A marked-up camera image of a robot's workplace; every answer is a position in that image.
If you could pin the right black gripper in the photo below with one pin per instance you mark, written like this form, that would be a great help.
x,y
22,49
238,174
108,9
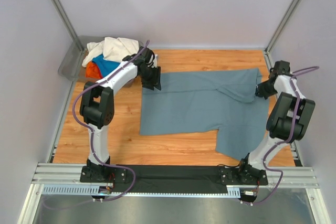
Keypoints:
x,y
260,92

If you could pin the orange t shirt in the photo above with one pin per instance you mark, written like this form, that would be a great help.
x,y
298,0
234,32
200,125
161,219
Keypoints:
x,y
93,71

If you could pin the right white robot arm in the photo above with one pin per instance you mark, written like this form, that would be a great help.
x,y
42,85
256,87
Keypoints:
x,y
287,122

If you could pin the grey slotted cable duct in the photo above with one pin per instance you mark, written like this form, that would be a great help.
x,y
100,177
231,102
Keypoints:
x,y
87,190

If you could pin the grey plastic bin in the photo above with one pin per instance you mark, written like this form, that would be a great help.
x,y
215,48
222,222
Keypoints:
x,y
71,66

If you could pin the left aluminium corner post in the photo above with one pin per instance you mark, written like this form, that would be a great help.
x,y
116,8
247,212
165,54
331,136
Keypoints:
x,y
67,23

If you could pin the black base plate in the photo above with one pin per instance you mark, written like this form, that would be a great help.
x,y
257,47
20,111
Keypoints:
x,y
173,179

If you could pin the aluminium rail frame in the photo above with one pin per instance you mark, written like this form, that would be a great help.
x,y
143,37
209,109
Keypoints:
x,y
49,173

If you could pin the grey-blue t shirt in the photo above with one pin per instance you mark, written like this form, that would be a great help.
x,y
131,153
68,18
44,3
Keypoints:
x,y
203,101

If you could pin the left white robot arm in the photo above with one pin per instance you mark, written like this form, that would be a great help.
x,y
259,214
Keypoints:
x,y
97,106

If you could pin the blue t shirt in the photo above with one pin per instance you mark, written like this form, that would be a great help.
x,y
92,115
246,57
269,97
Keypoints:
x,y
105,66

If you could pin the aluminium corner post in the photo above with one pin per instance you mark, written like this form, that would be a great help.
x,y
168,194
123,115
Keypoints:
x,y
67,23
284,21

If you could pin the white t shirt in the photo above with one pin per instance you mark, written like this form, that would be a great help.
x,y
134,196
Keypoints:
x,y
112,49

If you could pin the right aluminium corner post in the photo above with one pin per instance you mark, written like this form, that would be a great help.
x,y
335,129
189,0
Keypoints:
x,y
284,21

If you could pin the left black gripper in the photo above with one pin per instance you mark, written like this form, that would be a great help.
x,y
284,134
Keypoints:
x,y
155,82

